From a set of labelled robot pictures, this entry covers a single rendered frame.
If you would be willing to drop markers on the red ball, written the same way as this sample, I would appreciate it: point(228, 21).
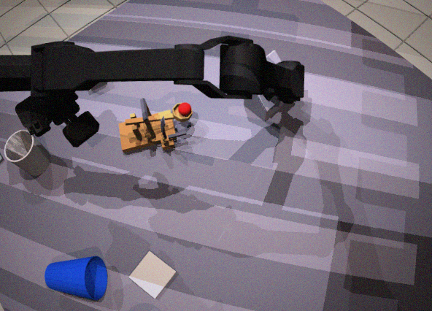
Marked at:
point(184, 109)

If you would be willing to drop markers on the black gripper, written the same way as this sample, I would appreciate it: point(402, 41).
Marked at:
point(81, 128)

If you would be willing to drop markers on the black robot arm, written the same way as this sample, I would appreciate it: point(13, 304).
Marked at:
point(60, 68)

